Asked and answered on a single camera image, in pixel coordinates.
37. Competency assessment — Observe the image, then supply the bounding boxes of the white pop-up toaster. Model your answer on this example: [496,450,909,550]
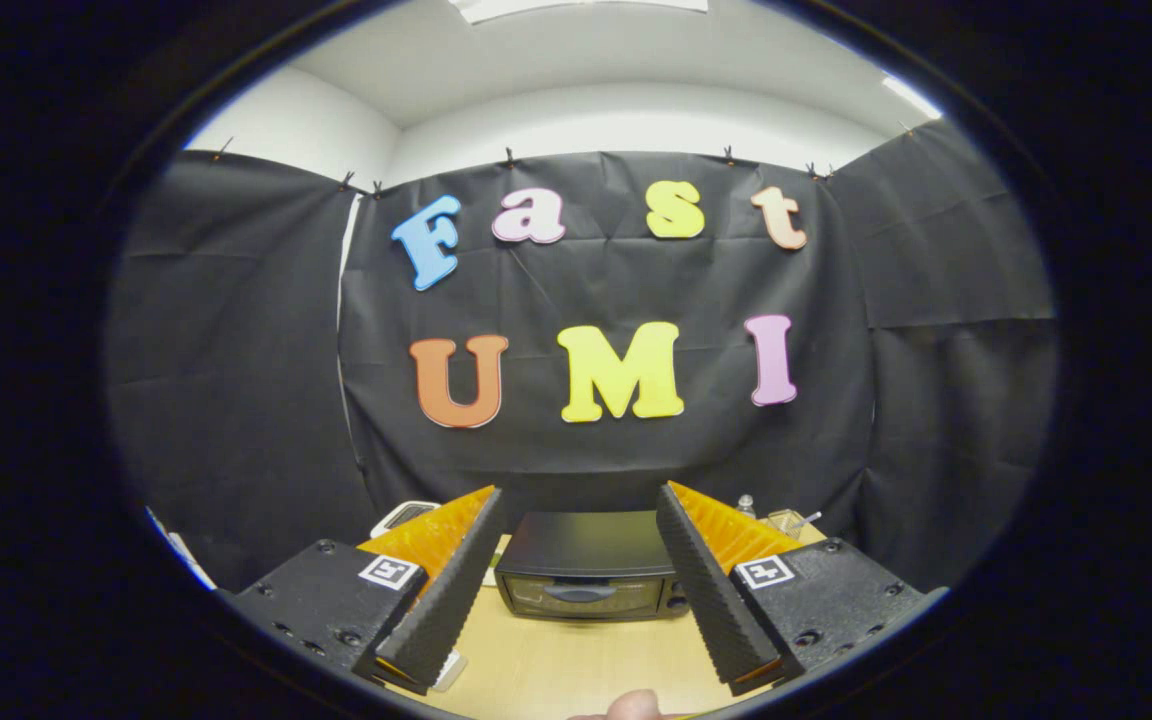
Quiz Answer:
[369,500,442,539]

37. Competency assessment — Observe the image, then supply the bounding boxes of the black toaster oven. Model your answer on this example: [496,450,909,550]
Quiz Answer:
[494,510,689,623]

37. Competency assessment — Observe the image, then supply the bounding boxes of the long ceiling light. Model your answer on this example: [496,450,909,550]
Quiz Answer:
[882,76,942,121]

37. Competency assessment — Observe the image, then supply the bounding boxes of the white board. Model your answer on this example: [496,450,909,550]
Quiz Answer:
[146,508,219,591]

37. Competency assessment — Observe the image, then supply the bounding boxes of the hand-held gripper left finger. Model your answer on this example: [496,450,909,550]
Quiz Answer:
[232,486,505,695]

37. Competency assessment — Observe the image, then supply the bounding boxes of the white plate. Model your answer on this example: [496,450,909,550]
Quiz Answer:
[431,648,469,693]

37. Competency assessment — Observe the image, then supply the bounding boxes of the rectangular ceiling light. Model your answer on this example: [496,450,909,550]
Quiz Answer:
[451,0,709,25]

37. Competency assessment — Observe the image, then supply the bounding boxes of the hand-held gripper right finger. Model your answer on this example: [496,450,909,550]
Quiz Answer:
[656,481,927,697]

